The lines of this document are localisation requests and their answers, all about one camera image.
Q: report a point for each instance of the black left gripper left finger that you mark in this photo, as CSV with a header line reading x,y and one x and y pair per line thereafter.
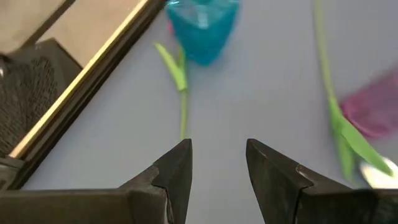
x,y
174,186

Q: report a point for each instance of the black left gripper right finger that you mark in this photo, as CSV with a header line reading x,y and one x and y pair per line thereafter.
x,y
273,186

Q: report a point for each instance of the white artificial tulip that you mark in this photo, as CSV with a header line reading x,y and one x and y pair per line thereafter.
x,y
179,74
351,137

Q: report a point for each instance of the pink ribbed glass vase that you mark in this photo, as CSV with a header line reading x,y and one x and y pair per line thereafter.
x,y
376,109

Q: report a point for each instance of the teal textured glass vase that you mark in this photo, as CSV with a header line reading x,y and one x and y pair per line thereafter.
x,y
202,34

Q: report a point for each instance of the black mesh panel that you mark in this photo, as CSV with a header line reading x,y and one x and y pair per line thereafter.
x,y
31,93

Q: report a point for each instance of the black table edge rail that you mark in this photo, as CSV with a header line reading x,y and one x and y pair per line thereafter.
x,y
93,82

